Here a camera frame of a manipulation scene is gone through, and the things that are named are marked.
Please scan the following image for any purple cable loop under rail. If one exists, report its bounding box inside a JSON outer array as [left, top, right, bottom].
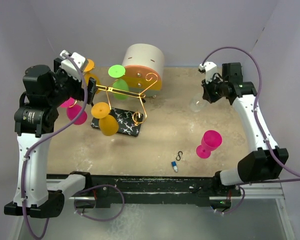
[[73, 184, 126, 222]]

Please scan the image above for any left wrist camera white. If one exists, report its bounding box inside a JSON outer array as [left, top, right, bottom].
[[59, 50, 88, 82]]

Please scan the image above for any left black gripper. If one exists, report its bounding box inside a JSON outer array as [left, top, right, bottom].
[[47, 58, 98, 108]]

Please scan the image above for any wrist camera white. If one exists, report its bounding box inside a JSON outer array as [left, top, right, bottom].
[[59, 50, 88, 82], [198, 61, 218, 84]]

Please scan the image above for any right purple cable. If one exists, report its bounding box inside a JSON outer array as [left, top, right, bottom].
[[201, 46, 300, 182]]

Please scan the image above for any orange wine glass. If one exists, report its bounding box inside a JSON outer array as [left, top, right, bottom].
[[91, 102, 119, 136], [83, 58, 101, 87]]

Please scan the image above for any black s-hook carabiner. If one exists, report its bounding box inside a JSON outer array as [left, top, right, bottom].
[[175, 150, 183, 161]]

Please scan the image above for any pink wine glass front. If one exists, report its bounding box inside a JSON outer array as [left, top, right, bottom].
[[196, 130, 223, 159]]

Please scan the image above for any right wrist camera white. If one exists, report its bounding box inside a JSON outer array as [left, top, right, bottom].
[[198, 61, 218, 84]]

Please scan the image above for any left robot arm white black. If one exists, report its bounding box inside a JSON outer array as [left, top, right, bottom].
[[4, 54, 96, 219]]

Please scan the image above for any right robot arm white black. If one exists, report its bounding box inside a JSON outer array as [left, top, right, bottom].
[[198, 61, 289, 196]]

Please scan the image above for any clear wine glass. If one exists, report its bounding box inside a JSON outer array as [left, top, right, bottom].
[[189, 93, 208, 113]]

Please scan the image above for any green wine glass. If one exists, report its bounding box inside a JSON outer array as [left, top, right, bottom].
[[108, 64, 129, 92]]

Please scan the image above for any small blue white bottle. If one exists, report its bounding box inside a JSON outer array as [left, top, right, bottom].
[[171, 161, 178, 173]]

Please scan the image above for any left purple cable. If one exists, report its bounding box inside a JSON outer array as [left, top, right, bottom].
[[21, 53, 89, 240]]

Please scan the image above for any pink wine glass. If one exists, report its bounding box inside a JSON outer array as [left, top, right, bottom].
[[196, 130, 223, 159], [60, 98, 88, 125]]

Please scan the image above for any white round drawer cabinet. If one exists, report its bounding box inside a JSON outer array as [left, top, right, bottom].
[[122, 43, 165, 98]]

